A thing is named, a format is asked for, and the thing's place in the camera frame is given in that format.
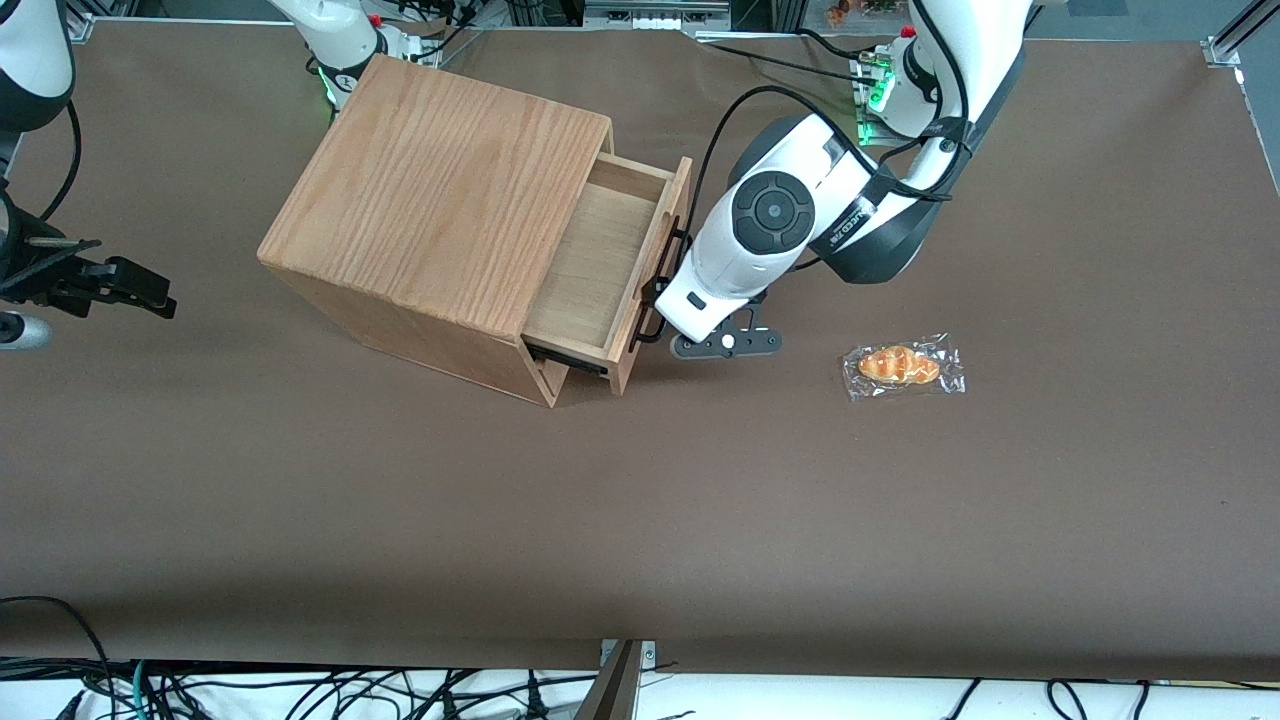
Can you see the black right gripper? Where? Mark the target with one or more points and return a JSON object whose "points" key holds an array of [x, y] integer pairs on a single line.
{"points": [[38, 281]]}

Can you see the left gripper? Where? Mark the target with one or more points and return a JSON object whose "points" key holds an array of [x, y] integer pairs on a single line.
{"points": [[661, 287]]}

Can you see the wooden drawer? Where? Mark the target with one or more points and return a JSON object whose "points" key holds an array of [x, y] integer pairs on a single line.
{"points": [[595, 270]]}

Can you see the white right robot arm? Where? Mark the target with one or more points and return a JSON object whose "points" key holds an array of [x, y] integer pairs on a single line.
{"points": [[30, 50]]}

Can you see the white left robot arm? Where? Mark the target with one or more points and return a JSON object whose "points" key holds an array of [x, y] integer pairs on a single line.
{"points": [[810, 160]]}

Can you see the wooden drawer cabinet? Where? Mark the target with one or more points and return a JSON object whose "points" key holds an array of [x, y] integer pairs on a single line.
{"points": [[440, 190]]}

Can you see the plastic wrapped bread roll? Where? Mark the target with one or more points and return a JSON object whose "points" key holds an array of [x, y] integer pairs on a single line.
{"points": [[900, 365]]}

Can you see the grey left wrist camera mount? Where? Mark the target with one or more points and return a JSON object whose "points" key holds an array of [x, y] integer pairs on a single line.
{"points": [[755, 343]]}

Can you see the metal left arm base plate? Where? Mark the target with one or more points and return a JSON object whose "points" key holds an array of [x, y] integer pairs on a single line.
{"points": [[864, 100]]}

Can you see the metal table edge bracket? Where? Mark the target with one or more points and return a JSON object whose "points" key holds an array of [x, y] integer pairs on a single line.
{"points": [[647, 652]]}

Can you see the aluminium frame profile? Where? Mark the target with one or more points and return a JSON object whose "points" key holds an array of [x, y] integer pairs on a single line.
{"points": [[1235, 35]]}

